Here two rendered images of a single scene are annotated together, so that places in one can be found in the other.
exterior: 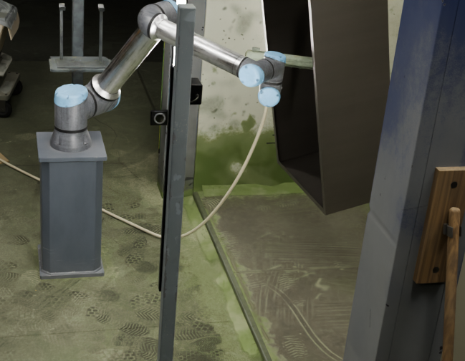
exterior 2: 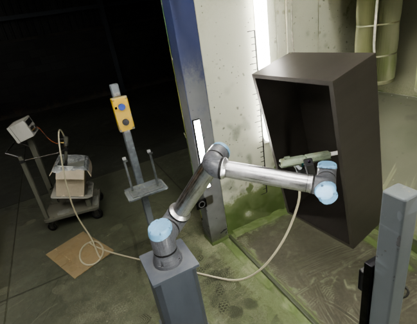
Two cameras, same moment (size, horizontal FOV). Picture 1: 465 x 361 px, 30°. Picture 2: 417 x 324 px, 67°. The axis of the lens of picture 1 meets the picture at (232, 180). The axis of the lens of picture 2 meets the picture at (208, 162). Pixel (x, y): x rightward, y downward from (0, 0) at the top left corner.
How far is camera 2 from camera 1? 2.25 m
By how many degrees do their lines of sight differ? 7
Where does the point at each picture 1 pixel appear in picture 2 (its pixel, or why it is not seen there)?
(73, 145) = (172, 263)
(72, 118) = (166, 247)
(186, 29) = (408, 224)
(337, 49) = (353, 142)
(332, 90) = (352, 171)
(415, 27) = not seen: outside the picture
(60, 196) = (173, 301)
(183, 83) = (399, 286)
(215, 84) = not seen: hidden behind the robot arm
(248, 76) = (324, 192)
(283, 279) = (324, 290)
